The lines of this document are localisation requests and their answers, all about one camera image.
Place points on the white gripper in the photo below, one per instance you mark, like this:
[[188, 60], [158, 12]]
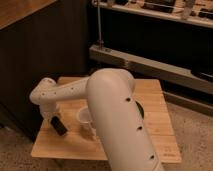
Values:
[[48, 111]]

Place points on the black eraser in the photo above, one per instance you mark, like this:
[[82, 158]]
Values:
[[58, 126]]

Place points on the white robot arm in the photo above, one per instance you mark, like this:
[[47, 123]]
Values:
[[115, 114]]

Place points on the white ceramic cup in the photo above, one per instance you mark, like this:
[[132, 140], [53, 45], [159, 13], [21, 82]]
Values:
[[84, 118]]

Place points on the green ceramic bowl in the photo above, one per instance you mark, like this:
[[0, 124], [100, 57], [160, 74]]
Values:
[[141, 110]]

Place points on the wooden table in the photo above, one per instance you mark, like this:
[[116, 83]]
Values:
[[78, 143]]

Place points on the dark wooden cabinet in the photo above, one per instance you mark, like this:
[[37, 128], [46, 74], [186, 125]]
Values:
[[50, 43]]

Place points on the metal shelf rack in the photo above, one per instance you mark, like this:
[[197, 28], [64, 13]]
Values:
[[179, 55]]

